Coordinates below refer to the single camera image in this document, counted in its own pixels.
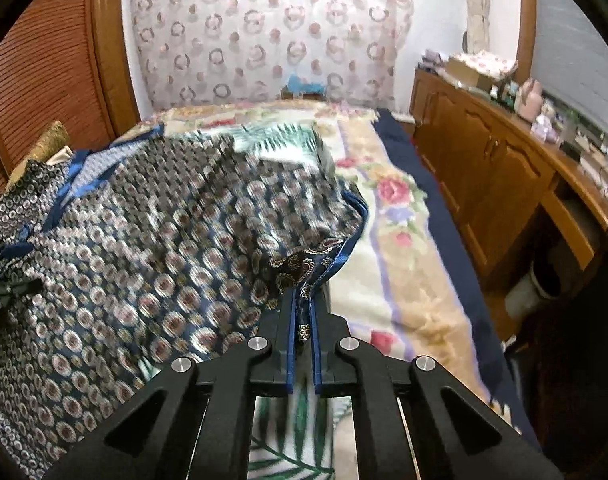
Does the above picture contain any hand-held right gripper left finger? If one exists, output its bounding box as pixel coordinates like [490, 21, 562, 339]
[44, 287, 299, 480]

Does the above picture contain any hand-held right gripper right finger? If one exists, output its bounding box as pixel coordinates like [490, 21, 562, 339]
[308, 299, 567, 480]

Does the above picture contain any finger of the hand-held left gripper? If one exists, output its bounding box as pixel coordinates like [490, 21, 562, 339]
[0, 240, 39, 311]

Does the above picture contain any blue circle-patterned garment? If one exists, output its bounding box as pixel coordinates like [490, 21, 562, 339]
[0, 132, 369, 471]

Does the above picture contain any floral blanket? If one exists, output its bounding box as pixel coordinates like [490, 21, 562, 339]
[144, 100, 525, 436]

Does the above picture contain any gold pillow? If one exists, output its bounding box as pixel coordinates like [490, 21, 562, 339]
[4, 120, 74, 181]

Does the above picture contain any navy bed sheet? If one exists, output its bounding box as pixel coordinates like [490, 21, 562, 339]
[374, 110, 540, 451]

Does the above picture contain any white bucket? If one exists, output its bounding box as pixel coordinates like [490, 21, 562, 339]
[504, 260, 565, 316]

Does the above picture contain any wooden louvred wardrobe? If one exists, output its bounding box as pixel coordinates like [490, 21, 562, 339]
[0, 0, 139, 201]

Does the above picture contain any wooden cabinet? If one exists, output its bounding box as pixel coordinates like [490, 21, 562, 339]
[409, 67, 608, 281]

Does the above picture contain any small blue box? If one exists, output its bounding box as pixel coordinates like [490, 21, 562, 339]
[284, 74, 325, 98]

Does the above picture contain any circle-patterned curtain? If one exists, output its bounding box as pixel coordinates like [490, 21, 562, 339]
[124, 0, 415, 111]

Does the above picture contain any floral cardboard box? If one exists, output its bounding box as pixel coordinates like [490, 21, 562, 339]
[446, 50, 519, 86]

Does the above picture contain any beige curtain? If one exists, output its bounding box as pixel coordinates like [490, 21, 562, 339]
[459, 0, 491, 53]

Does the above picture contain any grey window blind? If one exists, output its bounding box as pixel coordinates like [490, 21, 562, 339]
[531, 0, 608, 126]

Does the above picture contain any wooden window frame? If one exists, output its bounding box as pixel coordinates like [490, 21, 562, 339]
[516, 0, 537, 81]

